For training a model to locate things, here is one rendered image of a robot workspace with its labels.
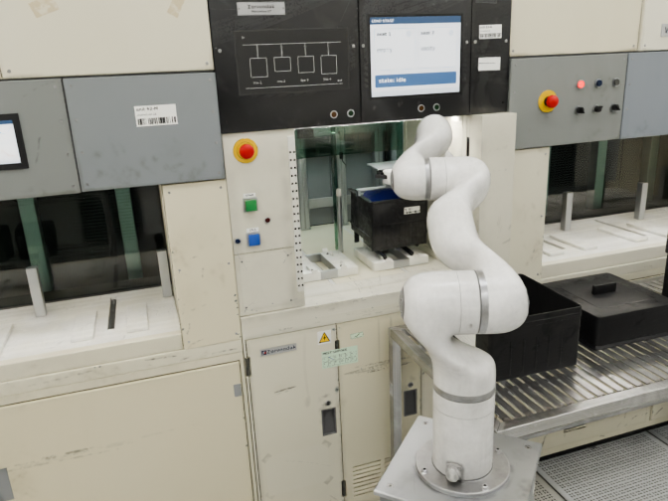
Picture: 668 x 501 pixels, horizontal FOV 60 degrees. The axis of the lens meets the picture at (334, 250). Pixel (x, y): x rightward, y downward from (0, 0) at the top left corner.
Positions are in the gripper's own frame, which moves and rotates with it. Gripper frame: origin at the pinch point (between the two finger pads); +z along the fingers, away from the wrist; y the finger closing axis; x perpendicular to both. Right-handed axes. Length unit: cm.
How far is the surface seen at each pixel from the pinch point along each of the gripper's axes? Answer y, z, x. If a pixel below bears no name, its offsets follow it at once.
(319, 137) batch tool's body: -18.5, 20.6, 11.4
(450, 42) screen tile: 7, -30, 41
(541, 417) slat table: -3, -90, -43
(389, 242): -4.0, -8.3, -23.1
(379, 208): -7.8, -9.0, -10.4
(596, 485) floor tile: 64, -44, -120
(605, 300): 42, -61, -33
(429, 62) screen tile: 0.1, -29.6, 36.1
